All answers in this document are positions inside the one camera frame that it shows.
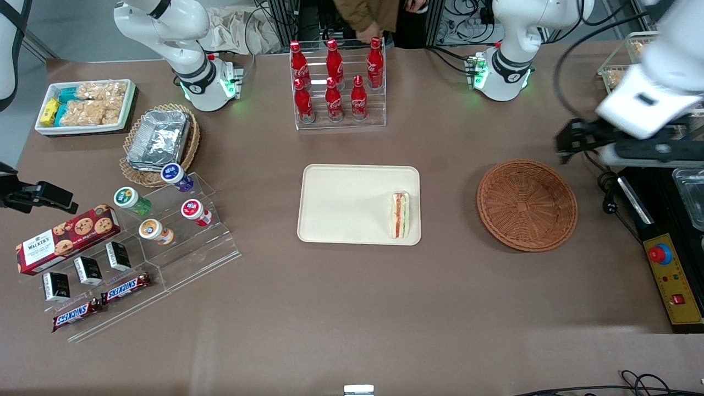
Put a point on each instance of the green yogurt cup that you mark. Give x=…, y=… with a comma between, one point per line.
x=127, y=198

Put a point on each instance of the small white silver device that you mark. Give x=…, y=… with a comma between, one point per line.
x=358, y=390

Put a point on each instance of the yellow snack packet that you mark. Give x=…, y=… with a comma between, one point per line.
x=49, y=111

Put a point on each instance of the small black box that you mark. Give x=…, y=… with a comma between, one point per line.
x=56, y=286
x=88, y=270
x=118, y=256

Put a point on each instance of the brown round wicker basket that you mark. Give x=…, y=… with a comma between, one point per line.
x=527, y=206

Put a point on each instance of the red Walkers cookie box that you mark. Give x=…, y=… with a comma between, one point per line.
x=60, y=242

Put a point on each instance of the orange yogurt cup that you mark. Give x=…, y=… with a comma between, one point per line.
x=151, y=230

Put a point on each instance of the white rectangular snack bin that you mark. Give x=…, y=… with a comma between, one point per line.
x=82, y=130

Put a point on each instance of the clear acrylic bottle rack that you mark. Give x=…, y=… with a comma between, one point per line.
x=341, y=125

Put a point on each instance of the red rocker switch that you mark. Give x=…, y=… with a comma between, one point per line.
x=677, y=300

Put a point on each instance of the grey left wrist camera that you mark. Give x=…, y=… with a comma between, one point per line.
x=654, y=154

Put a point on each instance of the clear acrylic stepped display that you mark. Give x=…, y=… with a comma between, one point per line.
x=192, y=258

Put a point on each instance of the clear rectangular container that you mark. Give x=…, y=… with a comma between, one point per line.
x=692, y=195

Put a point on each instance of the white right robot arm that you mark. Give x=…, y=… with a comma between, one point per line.
x=187, y=33

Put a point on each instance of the black machine housing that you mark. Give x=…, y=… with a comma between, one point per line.
x=660, y=220

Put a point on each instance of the Snickers chocolate bar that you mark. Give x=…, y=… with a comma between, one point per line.
x=126, y=288
x=77, y=315

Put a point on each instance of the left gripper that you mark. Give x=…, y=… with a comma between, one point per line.
x=593, y=133

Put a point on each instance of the triangular sandwich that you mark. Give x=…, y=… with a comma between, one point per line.
x=400, y=214

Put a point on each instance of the beige crumpled cloth bag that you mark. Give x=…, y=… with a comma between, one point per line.
x=236, y=30

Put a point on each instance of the clear rice cracker bag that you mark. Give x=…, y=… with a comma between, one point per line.
x=102, y=91
x=82, y=113

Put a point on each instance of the light woven wicker basket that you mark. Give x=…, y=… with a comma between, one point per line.
x=137, y=177

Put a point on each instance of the yellow control panel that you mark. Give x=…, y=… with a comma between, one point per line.
x=674, y=280

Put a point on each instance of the person right forearm brown sleeve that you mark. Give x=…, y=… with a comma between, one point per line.
x=366, y=11

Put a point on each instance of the red emergency stop button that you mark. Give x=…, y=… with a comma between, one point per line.
x=660, y=253

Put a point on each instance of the teal snack packet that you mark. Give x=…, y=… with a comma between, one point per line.
x=60, y=114
x=67, y=95

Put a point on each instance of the red yogurt cup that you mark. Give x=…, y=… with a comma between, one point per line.
x=192, y=210

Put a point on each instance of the person right hand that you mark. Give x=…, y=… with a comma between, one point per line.
x=372, y=33

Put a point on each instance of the clear fried snack bag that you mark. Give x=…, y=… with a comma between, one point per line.
x=617, y=80
x=641, y=50

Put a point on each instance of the person left hand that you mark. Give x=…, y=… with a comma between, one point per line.
x=416, y=5

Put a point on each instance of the red cola bottle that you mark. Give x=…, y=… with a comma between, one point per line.
x=300, y=63
x=334, y=60
x=303, y=104
x=333, y=103
x=375, y=63
x=358, y=102

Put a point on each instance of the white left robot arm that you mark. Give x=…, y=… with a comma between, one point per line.
x=514, y=33

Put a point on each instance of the purple yogurt cup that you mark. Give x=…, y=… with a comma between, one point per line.
x=173, y=175

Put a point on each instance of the cream plastic serving tray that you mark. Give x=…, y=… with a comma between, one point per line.
x=346, y=203

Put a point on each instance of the stack of foil trays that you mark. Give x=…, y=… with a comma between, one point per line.
x=159, y=140

